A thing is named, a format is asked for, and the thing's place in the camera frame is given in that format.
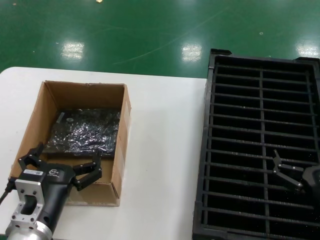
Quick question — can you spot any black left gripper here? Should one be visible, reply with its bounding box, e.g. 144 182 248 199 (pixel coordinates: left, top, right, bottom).
17 141 104 229

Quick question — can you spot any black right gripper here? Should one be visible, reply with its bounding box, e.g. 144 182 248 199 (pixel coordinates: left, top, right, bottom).
271 148 320 196

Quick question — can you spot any grey antistatic bag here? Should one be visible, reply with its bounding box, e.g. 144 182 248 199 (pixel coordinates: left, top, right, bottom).
41 108 123 157

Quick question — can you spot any brown cardboard box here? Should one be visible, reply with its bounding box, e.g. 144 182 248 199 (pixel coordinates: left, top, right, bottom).
12 79 132 208

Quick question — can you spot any black slotted plastic container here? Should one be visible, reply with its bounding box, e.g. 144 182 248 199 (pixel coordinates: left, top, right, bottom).
192 48 320 240

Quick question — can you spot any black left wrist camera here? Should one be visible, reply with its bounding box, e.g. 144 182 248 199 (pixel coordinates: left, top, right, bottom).
19 167 47 181

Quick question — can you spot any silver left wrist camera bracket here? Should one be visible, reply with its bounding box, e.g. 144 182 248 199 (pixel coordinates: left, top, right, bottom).
9 178 48 227

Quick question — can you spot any thin black left camera cable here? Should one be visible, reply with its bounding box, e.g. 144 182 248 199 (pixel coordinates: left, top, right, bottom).
0 176 16 205

